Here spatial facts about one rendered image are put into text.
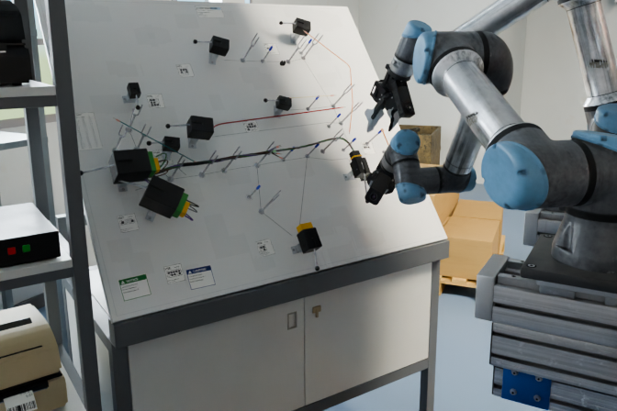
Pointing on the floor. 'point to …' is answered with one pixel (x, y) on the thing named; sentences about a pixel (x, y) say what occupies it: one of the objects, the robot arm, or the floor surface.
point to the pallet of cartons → (467, 236)
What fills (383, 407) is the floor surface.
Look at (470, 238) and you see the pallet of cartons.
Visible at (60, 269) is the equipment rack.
